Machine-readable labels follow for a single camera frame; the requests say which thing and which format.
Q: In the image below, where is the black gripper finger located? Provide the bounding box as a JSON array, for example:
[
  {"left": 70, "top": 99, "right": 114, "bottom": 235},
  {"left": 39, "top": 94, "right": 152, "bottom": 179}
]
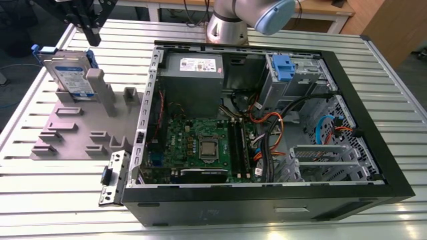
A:
[
  {"left": 62, "top": 0, "right": 94, "bottom": 48},
  {"left": 88, "top": 0, "right": 116, "bottom": 48}
]

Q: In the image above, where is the hard disk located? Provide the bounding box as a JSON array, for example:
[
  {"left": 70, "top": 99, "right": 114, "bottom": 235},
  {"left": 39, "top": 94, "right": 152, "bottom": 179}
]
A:
[{"left": 29, "top": 44, "right": 97, "bottom": 103}]

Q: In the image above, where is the silver disk bay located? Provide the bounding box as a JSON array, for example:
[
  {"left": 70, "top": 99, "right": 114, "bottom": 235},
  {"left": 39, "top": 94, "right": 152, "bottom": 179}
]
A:
[{"left": 288, "top": 144, "right": 381, "bottom": 183}]

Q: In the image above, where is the silver power supply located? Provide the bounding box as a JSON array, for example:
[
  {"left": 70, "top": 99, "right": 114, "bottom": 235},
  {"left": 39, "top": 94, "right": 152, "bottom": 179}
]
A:
[{"left": 156, "top": 52, "right": 224, "bottom": 120}]

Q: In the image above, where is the grey parts rack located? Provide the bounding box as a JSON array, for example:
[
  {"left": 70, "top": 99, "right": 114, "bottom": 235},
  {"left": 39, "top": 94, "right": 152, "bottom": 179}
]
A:
[{"left": 29, "top": 68, "right": 148, "bottom": 161}]

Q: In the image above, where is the green motherboard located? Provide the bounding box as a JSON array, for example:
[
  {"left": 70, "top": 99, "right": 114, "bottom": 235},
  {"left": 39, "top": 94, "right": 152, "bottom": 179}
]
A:
[{"left": 137, "top": 117, "right": 264, "bottom": 185}]

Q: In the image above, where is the blue plastic drive latch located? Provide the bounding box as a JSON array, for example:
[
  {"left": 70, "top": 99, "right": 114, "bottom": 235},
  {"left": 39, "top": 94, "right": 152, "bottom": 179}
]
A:
[{"left": 270, "top": 54, "right": 297, "bottom": 83}]

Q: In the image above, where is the CPU socket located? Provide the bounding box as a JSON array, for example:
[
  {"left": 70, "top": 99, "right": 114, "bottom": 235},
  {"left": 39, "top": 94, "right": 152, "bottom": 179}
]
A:
[{"left": 194, "top": 134, "right": 224, "bottom": 165}]

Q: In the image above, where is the silver CPU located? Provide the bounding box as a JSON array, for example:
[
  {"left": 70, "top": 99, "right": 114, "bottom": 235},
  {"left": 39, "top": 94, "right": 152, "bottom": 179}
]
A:
[{"left": 198, "top": 141, "right": 217, "bottom": 159}]

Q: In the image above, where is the silver drive cage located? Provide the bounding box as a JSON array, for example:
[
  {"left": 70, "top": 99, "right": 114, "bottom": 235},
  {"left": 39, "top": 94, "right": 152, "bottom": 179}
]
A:
[{"left": 258, "top": 53, "right": 334, "bottom": 108}]

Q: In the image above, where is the black RAM stick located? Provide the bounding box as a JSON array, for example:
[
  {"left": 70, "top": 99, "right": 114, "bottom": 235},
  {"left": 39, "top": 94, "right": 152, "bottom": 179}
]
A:
[
  {"left": 230, "top": 119, "right": 241, "bottom": 178},
  {"left": 240, "top": 119, "right": 252, "bottom": 179}
]

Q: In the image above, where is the black graphics card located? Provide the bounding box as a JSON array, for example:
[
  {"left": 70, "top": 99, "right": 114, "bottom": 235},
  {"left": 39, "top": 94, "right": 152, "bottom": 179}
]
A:
[{"left": 178, "top": 168, "right": 229, "bottom": 183}]

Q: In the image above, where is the brown wooden cabinet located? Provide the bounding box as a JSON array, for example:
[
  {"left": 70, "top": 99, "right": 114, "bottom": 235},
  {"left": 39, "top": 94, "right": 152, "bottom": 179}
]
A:
[{"left": 341, "top": 0, "right": 427, "bottom": 72}]

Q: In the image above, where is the black open PC case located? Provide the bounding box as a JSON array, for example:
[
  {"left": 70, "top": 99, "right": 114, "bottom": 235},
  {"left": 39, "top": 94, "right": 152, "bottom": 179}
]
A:
[{"left": 118, "top": 39, "right": 416, "bottom": 227}]

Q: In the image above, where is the red black fan wire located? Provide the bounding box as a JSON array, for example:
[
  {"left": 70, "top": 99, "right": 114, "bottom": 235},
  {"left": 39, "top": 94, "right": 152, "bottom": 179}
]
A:
[{"left": 156, "top": 89, "right": 166, "bottom": 141}]

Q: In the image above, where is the wooden desk white frame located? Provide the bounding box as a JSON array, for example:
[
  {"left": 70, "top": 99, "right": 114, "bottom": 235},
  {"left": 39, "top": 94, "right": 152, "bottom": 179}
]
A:
[{"left": 134, "top": 0, "right": 357, "bottom": 35}]

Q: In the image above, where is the silver expansion slot bracket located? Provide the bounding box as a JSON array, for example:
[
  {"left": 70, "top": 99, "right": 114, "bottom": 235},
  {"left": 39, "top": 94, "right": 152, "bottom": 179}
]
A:
[{"left": 97, "top": 149, "right": 132, "bottom": 208}]

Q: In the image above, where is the orange red wire bundle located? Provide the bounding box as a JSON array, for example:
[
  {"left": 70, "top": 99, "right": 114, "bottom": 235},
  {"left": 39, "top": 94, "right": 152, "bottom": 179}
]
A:
[{"left": 249, "top": 112, "right": 288, "bottom": 166}]

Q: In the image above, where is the thick black cable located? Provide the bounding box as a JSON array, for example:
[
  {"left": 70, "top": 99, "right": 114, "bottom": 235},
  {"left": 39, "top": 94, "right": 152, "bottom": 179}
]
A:
[{"left": 258, "top": 92, "right": 337, "bottom": 183}]

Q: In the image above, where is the blue data wire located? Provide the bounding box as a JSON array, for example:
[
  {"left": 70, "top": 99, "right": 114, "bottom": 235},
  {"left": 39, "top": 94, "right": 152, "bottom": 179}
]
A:
[{"left": 314, "top": 114, "right": 345, "bottom": 146}]

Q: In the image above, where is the orange yellow disk power wire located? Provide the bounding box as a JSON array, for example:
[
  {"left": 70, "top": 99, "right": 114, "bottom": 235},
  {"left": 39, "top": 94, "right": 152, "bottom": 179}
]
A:
[{"left": 328, "top": 126, "right": 365, "bottom": 145}]

